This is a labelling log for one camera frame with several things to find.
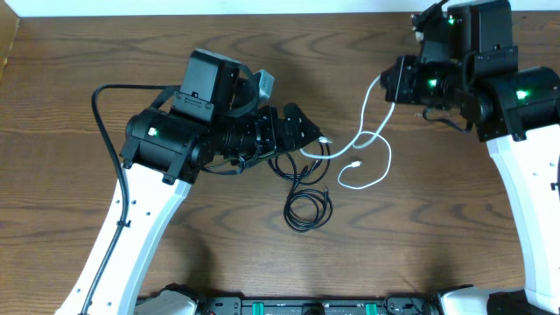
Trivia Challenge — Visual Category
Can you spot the white usb cable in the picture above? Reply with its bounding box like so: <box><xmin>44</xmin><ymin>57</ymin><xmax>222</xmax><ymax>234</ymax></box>
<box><xmin>299</xmin><ymin>73</ymin><xmax>397</xmax><ymax>191</ymax></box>

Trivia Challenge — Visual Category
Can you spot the black usb cable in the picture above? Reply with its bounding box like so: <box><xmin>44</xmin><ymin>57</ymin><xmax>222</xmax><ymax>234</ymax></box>
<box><xmin>267</xmin><ymin>139</ymin><xmax>333</xmax><ymax>233</ymax></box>

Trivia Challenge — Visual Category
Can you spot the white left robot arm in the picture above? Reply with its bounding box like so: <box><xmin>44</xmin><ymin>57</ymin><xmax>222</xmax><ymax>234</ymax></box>
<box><xmin>59</xmin><ymin>49</ymin><xmax>320</xmax><ymax>314</ymax></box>

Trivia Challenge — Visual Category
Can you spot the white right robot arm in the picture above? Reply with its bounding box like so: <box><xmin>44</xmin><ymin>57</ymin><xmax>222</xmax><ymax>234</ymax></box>
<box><xmin>381</xmin><ymin>1</ymin><xmax>559</xmax><ymax>314</ymax></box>

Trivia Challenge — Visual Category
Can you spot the cardboard side panel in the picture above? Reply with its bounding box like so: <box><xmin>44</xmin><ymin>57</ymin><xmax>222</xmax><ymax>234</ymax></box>
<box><xmin>0</xmin><ymin>0</ymin><xmax>20</xmax><ymax>79</ymax></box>

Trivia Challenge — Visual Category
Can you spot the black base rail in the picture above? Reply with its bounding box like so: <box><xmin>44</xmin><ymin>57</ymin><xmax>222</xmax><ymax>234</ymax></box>
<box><xmin>135</xmin><ymin>283</ymin><xmax>443</xmax><ymax>315</ymax></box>

